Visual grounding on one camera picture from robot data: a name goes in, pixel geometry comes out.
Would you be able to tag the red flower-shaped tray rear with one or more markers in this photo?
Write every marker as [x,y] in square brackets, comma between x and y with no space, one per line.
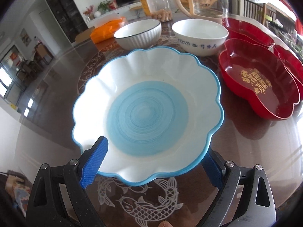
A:
[246,31]

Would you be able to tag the wooden chair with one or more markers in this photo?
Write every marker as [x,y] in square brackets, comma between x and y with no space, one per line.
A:
[259,12]

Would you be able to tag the white bowl blue characters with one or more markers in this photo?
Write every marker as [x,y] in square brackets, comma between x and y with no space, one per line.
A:
[200,37]

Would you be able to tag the blue scalloped white plate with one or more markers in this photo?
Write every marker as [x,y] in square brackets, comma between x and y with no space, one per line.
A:
[158,110]

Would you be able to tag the black display cabinet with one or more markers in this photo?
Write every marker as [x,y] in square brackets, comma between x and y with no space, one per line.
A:
[68,17]

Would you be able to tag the person's hand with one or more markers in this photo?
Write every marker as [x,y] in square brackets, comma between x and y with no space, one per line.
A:
[165,224]

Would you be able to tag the red flower-shaped tray gold text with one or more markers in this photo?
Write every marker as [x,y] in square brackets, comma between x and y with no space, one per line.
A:
[257,75]

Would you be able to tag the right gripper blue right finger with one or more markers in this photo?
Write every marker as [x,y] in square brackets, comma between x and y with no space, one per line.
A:
[213,164]

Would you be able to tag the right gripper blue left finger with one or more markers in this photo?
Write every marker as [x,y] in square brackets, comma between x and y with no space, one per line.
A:
[91,160]

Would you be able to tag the green potted plant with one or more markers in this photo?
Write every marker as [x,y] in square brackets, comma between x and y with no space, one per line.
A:
[104,6]

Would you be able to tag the red flower-shaped tray right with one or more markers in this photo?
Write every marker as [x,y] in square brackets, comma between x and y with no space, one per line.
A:
[293,65]

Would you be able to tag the orange plastic bag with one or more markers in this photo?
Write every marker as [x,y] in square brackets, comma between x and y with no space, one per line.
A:
[107,30]

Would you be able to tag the white ribbed black-rimmed bowl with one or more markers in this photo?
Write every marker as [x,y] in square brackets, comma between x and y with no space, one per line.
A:
[139,34]

